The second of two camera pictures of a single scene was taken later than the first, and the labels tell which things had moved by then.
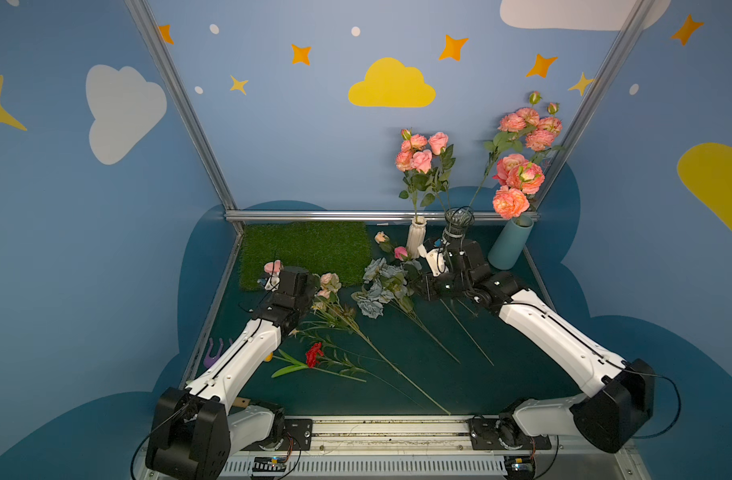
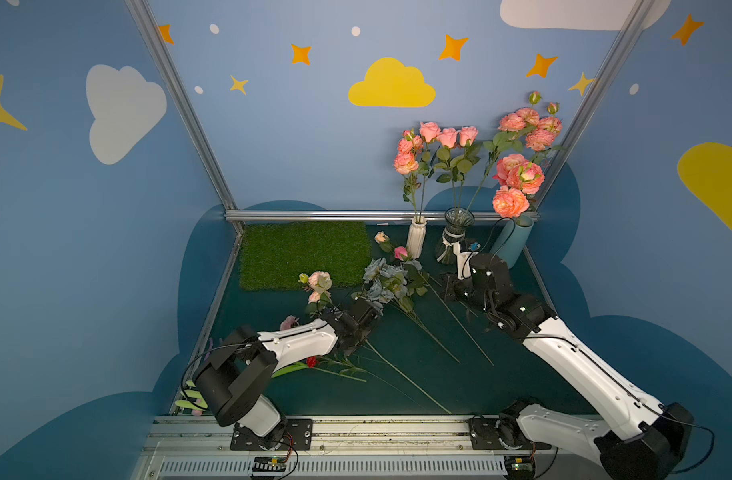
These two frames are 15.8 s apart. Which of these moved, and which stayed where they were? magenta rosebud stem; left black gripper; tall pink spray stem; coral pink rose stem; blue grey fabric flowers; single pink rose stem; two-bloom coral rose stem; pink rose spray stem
Moved: left black gripper; single pink rose stem
Stayed: coral pink rose stem; magenta rosebud stem; pink rose spray stem; two-bloom coral rose stem; tall pink spray stem; blue grey fabric flowers
